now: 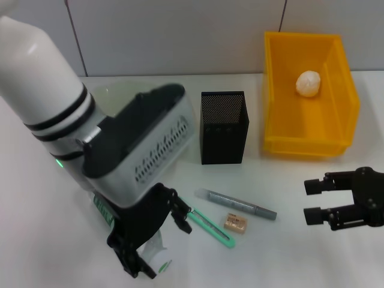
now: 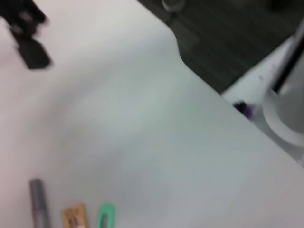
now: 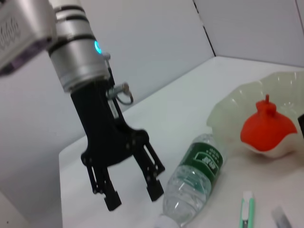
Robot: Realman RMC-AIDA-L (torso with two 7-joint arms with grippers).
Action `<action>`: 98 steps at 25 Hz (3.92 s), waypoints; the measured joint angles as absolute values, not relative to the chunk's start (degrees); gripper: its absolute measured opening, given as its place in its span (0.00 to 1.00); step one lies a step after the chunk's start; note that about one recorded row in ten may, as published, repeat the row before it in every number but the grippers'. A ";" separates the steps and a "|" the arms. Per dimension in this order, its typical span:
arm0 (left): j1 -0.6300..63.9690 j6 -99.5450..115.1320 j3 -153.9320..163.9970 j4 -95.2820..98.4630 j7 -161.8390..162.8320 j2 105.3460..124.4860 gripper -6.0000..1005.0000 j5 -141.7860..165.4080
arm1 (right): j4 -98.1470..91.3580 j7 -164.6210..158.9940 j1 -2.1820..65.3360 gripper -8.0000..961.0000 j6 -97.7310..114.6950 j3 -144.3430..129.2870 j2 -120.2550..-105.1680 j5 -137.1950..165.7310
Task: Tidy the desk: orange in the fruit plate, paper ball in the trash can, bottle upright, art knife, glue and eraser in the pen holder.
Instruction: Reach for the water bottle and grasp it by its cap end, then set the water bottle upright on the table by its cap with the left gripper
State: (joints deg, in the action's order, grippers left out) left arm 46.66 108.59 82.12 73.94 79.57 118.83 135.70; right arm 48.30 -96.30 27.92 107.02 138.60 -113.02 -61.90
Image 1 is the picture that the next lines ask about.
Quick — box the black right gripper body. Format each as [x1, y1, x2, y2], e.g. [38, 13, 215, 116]
[349, 167, 384, 228]

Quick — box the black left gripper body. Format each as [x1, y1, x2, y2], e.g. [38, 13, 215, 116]
[106, 182, 178, 250]

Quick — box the green label water bottle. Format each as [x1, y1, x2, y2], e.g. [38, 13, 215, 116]
[91, 190, 174, 275]

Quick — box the white paper ball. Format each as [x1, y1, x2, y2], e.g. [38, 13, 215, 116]
[295, 69, 322, 97]

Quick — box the green utility knife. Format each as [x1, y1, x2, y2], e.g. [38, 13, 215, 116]
[187, 208, 236, 249]

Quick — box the grey marker pen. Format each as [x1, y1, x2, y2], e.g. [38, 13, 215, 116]
[194, 188, 277, 222]

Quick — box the beige eraser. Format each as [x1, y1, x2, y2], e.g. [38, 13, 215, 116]
[223, 212, 248, 234]

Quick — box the black mesh pen holder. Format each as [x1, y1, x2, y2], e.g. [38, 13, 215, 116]
[200, 91, 250, 165]

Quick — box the translucent green fruit plate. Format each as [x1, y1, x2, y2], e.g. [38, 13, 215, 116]
[88, 83, 193, 169]

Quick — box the yellow plastic bin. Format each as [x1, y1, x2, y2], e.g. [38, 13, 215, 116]
[263, 31, 361, 158]

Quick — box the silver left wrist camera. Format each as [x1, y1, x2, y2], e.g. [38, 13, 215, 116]
[80, 83, 194, 208]

